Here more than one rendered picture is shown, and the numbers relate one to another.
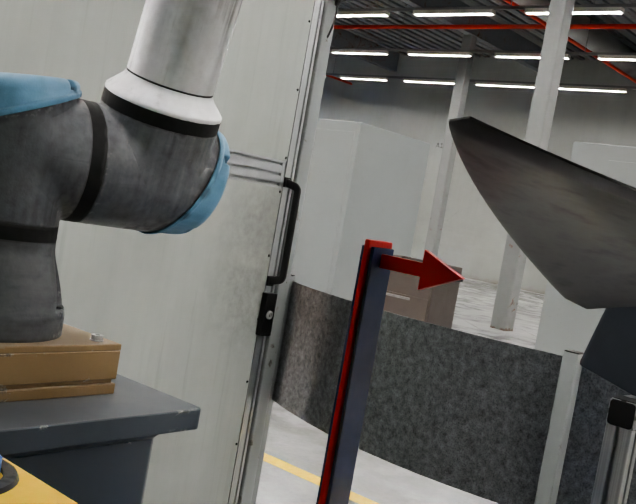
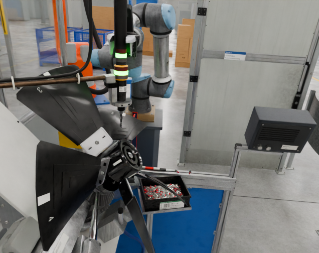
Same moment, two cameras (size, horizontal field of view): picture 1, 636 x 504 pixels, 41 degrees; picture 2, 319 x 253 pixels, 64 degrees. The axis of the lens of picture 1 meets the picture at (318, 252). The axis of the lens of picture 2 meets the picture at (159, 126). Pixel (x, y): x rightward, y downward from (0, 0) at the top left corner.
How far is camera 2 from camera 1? 111 cm
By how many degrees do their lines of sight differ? 54
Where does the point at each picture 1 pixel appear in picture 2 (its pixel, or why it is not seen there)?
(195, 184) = (163, 91)
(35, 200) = (140, 94)
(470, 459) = not seen: outside the picture
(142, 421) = (150, 127)
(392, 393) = not seen: outside the picture
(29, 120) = (137, 83)
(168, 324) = (259, 102)
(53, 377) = (142, 118)
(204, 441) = not seen: hidden behind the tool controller
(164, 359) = not seen: hidden behind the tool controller
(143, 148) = (154, 86)
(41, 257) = (142, 101)
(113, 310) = (241, 98)
